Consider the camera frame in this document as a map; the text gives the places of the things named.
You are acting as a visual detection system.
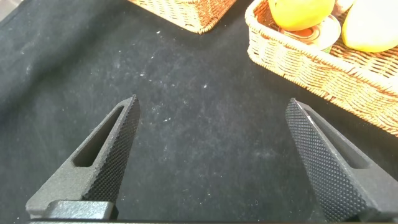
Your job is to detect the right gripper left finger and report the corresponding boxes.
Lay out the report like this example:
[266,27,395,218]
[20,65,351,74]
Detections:
[26,95,141,218]

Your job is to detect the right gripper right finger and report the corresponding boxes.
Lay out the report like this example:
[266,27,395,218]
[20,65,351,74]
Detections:
[285,98,398,222]

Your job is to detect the orange mandarin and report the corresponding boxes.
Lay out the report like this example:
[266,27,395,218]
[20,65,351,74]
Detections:
[269,0,336,32]

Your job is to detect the wicker basket with food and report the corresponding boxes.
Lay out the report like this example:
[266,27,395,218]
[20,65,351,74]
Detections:
[244,0,398,138]

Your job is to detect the wicker basket with toiletries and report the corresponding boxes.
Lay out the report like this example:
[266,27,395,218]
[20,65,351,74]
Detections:
[129,0,237,34]

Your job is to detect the black tablecloth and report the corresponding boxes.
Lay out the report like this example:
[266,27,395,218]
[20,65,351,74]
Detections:
[0,0,398,223]

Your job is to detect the silver tin can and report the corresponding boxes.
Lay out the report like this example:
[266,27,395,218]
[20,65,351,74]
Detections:
[279,14,342,53]

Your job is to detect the yellow lemon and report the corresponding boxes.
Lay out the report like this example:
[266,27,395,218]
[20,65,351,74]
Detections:
[341,0,398,53]

